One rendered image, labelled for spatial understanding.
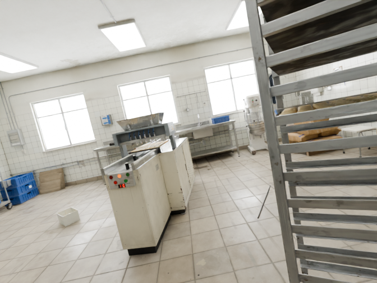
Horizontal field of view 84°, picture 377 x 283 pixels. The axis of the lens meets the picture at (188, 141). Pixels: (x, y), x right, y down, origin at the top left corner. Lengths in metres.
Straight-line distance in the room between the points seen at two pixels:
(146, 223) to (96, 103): 4.44
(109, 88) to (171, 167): 3.82
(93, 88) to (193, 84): 2.60
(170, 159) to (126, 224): 0.88
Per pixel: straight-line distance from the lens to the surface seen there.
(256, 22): 0.70
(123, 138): 2.78
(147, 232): 2.15
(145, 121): 2.61
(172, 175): 2.59
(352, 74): 0.70
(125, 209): 2.11
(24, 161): 7.10
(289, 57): 0.70
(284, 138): 1.14
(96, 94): 6.07
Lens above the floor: 1.21
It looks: 7 degrees down
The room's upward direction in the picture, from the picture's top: 12 degrees counter-clockwise
